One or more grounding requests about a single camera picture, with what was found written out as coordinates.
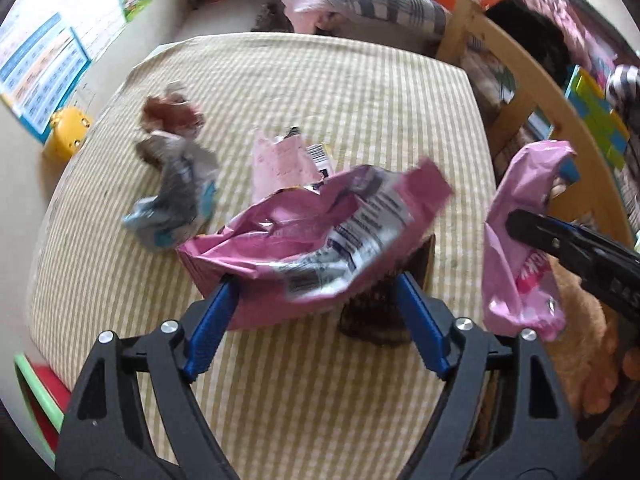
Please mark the red bin with green rim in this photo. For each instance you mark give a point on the red bin with green rim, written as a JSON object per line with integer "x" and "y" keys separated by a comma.
{"x": 47, "y": 410}

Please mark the person's tan fluffy clothing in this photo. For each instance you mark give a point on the person's tan fluffy clothing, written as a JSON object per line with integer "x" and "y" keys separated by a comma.
{"x": 585, "y": 350}

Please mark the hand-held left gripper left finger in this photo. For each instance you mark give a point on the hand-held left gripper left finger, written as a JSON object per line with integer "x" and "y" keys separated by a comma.
{"x": 210, "y": 330}

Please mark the colourful block toy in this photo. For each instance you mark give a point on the colourful block toy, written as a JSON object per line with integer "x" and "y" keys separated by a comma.
{"x": 597, "y": 115}

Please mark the pink floral blanket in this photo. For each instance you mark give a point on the pink floral blanket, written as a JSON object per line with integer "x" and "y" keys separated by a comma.
{"x": 575, "y": 20}

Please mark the small pink snack wrapper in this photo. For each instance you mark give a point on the small pink snack wrapper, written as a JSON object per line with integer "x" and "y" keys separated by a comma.
{"x": 510, "y": 270}

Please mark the crumpled grey blue wrapper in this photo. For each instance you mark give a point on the crumpled grey blue wrapper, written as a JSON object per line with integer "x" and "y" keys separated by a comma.
{"x": 170, "y": 200}

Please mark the black white striped cloth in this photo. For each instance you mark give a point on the black white striped cloth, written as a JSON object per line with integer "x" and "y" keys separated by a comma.
{"x": 625, "y": 87}

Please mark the dark brown wrapper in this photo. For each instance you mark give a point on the dark brown wrapper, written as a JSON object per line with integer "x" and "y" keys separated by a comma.
{"x": 370, "y": 315}

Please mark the blue wall poster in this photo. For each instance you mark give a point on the blue wall poster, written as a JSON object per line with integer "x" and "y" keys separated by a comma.
{"x": 40, "y": 75}

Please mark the light pink wrapper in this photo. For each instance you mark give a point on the light pink wrapper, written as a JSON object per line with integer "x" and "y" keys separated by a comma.
{"x": 277, "y": 160}

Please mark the large pink snack wrapper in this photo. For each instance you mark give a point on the large pink snack wrapper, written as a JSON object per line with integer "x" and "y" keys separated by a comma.
{"x": 280, "y": 235}

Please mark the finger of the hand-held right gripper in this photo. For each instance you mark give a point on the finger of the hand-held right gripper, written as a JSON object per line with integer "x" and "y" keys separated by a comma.
{"x": 545, "y": 237}
{"x": 585, "y": 232}

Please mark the pink quilt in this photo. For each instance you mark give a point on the pink quilt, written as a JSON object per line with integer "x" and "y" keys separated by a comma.
{"x": 310, "y": 15}

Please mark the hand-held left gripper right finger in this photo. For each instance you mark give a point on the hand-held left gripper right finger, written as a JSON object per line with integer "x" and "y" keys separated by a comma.
{"x": 425, "y": 330}

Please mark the white and green wall poster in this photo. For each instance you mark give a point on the white and green wall poster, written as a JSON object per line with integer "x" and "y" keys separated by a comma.
{"x": 132, "y": 0}

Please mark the yellow duck toy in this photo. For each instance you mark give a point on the yellow duck toy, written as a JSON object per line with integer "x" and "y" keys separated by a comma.
{"x": 67, "y": 132}

